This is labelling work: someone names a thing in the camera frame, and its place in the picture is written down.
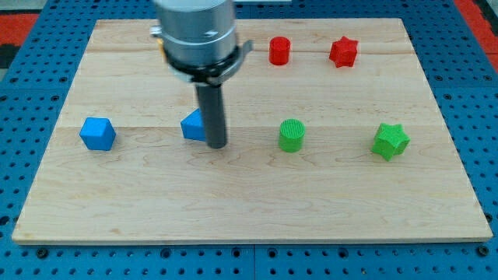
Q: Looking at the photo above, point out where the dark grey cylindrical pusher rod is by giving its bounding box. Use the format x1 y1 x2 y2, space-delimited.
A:
195 84 227 149

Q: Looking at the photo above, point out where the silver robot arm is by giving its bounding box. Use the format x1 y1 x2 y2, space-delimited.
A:
150 0 253 149

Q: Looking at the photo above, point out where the blue triangular block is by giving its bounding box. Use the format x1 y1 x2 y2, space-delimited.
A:
181 109 205 142

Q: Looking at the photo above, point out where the red cylinder block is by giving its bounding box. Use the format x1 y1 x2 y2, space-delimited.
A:
268 37 291 65

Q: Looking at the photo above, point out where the green cylinder block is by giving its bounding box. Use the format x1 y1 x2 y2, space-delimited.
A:
279 118 306 152

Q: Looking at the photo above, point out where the blue cube block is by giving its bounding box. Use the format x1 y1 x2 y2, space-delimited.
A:
79 117 116 151

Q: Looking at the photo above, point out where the light wooden board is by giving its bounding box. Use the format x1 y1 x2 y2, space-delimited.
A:
12 18 493 245

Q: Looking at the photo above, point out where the red star block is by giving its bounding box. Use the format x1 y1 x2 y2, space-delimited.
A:
329 37 359 68

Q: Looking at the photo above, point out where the green star block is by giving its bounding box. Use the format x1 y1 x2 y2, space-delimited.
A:
370 123 411 162

